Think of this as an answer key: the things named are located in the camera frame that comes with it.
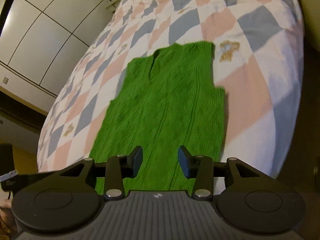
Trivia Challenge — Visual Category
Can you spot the green knitted vest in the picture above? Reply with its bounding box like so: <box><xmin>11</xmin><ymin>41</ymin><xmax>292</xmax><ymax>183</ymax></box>
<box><xmin>89</xmin><ymin>41</ymin><xmax>225</xmax><ymax>191</ymax></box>

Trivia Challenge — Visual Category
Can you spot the white wardrobe with panels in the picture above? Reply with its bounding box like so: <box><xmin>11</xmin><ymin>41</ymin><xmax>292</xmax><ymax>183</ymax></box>
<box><xmin>1</xmin><ymin>0</ymin><xmax>113</xmax><ymax>95</ymax></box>

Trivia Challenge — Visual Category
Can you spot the pink blue checkered quilt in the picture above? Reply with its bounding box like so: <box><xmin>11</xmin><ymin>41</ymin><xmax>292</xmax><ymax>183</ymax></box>
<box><xmin>37</xmin><ymin>0</ymin><xmax>304</xmax><ymax>187</ymax></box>

